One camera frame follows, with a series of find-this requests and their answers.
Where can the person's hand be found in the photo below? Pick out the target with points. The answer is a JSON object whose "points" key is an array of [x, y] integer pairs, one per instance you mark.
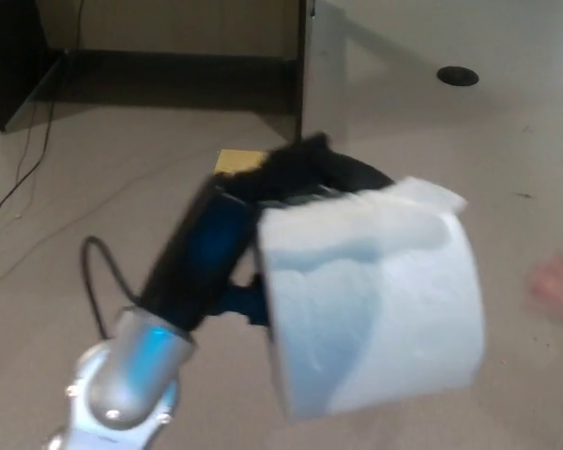
{"points": [[556, 286]]}

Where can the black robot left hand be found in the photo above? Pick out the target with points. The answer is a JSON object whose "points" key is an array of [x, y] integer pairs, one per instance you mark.
{"points": [[202, 244]]}

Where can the white toilet paper roll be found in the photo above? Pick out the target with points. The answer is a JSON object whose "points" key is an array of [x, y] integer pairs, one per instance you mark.
{"points": [[375, 290]]}

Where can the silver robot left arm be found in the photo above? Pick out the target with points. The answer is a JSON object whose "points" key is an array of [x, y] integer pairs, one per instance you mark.
{"points": [[126, 370]]}

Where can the yellow paper sheet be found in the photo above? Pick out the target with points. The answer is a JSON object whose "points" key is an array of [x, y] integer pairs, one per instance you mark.
{"points": [[237, 161]]}

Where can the dark wooden desk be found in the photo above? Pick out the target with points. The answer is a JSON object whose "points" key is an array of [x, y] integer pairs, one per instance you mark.
{"points": [[169, 75]]}

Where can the black round floor cover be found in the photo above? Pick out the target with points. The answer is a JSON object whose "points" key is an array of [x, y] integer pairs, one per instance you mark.
{"points": [[457, 76]]}

